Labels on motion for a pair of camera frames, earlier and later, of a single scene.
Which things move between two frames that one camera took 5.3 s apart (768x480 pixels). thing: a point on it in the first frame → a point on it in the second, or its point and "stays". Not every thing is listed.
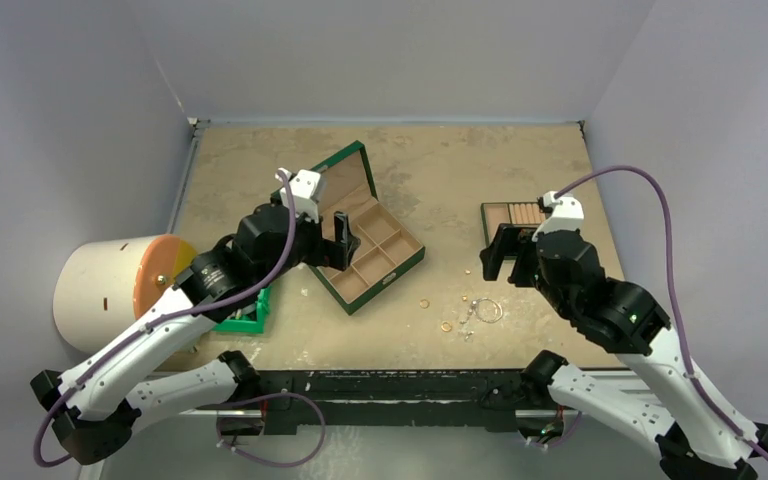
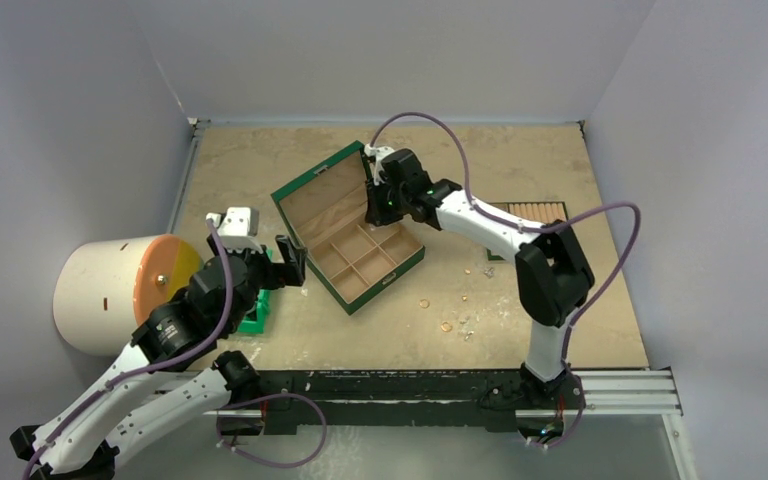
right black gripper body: [516, 251] → [388, 203]
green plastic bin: [249, 326] stays
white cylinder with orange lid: [103, 283] stays
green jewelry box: [387, 247] stays
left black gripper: [345, 242] → [293, 256]
